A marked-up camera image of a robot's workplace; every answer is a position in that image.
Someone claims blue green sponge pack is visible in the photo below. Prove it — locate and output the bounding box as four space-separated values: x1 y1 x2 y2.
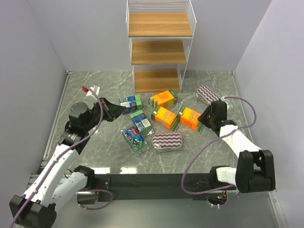
130 110 153 136
119 95 142 114
122 126 147 152

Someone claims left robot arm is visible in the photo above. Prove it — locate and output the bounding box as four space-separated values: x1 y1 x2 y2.
9 97 126 228

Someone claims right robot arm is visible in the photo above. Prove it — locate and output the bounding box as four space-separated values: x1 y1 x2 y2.
198 100 276 193

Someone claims black base beam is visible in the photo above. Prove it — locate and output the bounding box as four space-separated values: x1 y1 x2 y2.
89 173 228 200

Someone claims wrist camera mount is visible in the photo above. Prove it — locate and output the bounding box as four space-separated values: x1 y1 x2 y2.
81 85 100 97
220 96 233 110

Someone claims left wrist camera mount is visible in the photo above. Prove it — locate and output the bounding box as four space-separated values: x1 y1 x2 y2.
81 85 100 97

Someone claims blue green sponge pack upper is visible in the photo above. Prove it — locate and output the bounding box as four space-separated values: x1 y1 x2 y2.
119 95 142 114

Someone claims purple cable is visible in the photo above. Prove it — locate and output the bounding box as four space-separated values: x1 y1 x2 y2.
8 85 114 228
180 96 257 207

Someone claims left aluminium rail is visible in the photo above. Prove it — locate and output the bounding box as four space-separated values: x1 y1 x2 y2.
28 71 73 188

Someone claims purple wavy sponge pack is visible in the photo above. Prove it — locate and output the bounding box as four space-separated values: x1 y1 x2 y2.
196 85 220 105
152 132 184 152

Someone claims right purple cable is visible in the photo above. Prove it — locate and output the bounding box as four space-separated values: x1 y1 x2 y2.
180 96 257 207

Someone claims blue green sponge pack middle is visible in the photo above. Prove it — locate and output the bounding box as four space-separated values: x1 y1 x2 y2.
130 110 153 136

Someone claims middle wooden shelf board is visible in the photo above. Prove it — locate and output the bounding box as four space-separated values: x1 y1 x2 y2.
131 40 186 65

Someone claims purple wavy sponge pack right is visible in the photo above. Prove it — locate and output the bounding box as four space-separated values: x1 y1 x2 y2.
196 85 220 105

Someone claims orange sponge pack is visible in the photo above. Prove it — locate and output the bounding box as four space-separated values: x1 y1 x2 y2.
148 89 178 108
151 105 180 131
177 106 204 133

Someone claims white wire shelf rack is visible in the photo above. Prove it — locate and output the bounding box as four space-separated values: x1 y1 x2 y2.
125 0 197 94

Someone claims top wooden shelf board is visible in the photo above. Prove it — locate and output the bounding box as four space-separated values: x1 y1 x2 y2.
128 12 192 38

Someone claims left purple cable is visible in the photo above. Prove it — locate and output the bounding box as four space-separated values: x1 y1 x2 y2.
8 85 114 228

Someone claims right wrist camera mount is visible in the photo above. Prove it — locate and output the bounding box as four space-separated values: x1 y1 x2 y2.
220 96 233 110

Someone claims blue green sponge pack lower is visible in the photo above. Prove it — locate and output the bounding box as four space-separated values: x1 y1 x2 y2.
122 126 147 152

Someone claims purple wavy sponge pack centre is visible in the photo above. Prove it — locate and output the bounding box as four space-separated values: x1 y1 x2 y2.
152 132 184 152

